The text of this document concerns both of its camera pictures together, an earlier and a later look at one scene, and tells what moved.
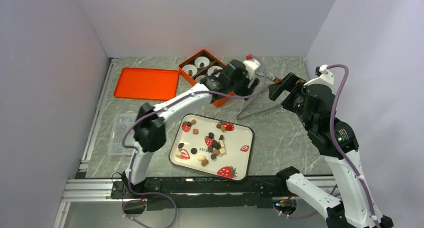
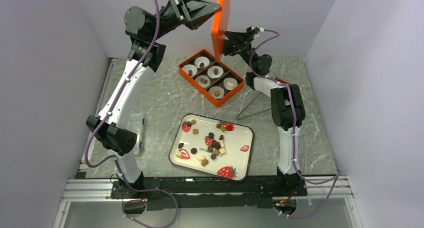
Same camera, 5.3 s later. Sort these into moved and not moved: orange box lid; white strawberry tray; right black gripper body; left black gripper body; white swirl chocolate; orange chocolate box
Moved: left black gripper body; orange box lid; right black gripper body
Not moved: white strawberry tray; white swirl chocolate; orange chocolate box
